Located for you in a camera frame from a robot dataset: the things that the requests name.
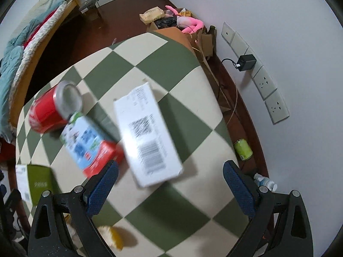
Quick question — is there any small white bottle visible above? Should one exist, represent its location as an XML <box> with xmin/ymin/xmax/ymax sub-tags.
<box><xmin>253</xmin><ymin>173</ymin><xmax>277</xmax><ymax>192</ymax></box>

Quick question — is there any green can on floor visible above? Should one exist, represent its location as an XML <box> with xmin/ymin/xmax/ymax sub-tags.
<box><xmin>234</xmin><ymin>139</ymin><xmax>253</xmax><ymax>161</ymax></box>

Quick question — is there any blue red milk carton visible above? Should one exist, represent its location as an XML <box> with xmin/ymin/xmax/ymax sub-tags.
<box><xmin>60</xmin><ymin>112</ymin><xmax>124</xmax><ymax>178</ymax></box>

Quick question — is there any pale fruit peel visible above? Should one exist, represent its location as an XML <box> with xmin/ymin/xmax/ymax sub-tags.
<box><xmin>97</xmin><ymin>226</ymin><xmax>124</xmax><ymax>251</ymax></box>

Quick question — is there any green white cardboard box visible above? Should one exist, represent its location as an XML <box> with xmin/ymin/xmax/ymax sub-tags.
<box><xmin>16</xmin><ymin>164</ymin><xmax>60</xmax><ymax>206</ymax></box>

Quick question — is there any white barcode box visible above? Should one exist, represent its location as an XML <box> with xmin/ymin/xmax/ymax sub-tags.
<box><xmin>113</xmin><ymin>83</ymin><xmax>183</xmax><ymax>187</ymax></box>

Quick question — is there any red cola can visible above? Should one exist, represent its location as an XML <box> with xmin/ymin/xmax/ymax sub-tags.
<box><xmin>29</xmin><ymin>80</ymin><xmax>83</xmax><ymax>133</ymax></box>

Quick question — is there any green white checkered tablecloth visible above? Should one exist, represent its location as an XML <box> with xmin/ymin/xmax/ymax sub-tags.
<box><xmin>15</xmin><ymin>31</ymin><xmax>251</xmax><ymax>257</ymax></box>

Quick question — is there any black power adapter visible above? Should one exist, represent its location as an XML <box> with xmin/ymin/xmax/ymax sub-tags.
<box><xmin>235</xmin><ymin>54</ymin><xmax>256</xmax><ymax>71</ymax></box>

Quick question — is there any wooden bed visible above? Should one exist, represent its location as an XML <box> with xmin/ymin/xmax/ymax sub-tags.
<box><xmin>9</xmin><ymin>0</ymin><xmax>77</xmax><ymax>143</ymax></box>

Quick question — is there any light blue duvet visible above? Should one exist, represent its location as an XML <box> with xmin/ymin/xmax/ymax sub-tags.
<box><xmin>1</xmin><ymin>0</ymin><xmax>69</xmax><ymax>143</ymax></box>

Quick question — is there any pink plush toy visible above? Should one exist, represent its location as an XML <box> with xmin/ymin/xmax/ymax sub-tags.
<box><xmin>165</xmin><ymin>5</ymin><xmax>204</xmax><ymax>34</ymax></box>

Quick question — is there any cardboard box with clutter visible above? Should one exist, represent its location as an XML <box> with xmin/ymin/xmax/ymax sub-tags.
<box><xmin>145</xmin><ymin>7</ymin><xmax>218</xmax><ymax>62</ymax></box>

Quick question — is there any beige snack package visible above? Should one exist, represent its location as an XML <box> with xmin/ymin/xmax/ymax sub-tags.
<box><xmin>139</xmin><ymin>6</ymin><xmax>165</xmax><ymax>25</ymax></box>

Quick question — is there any grey box by door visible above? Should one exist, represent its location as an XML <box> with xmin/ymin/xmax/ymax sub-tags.
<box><xmin>79</xmin><ymin>0</ymin><xmax>101</xmax><ymax>21</ymax></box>

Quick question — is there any wall socket strip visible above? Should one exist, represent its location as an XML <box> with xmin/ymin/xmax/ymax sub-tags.
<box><xmin>221</xmin><ymin>22</ymin><xmax>290</xmax><ymax>124</ymax></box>

